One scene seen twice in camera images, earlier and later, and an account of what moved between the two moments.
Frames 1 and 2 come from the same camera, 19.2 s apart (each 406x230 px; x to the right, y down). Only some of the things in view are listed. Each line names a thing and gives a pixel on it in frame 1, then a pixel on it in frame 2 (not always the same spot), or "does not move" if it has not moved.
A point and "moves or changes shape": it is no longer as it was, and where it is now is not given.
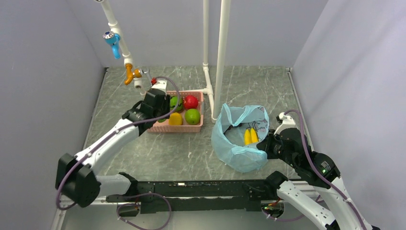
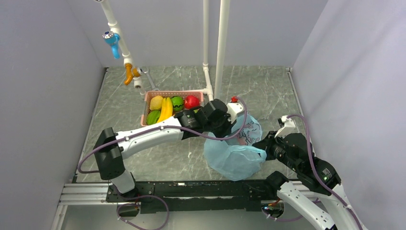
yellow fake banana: x=250 y=136 moves or changes shape
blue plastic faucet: x=113 y=40 does not move
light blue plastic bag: x=228 y=137 moves or changes shape
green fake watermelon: x=174 y=102 does not move
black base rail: x=232 y=195 does not move
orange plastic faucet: x=130 y=75 does not move
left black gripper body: x=165 y=109 to x=220 y=129
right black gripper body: x=272 y=146 does not move
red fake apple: x=190 y=102 does not move
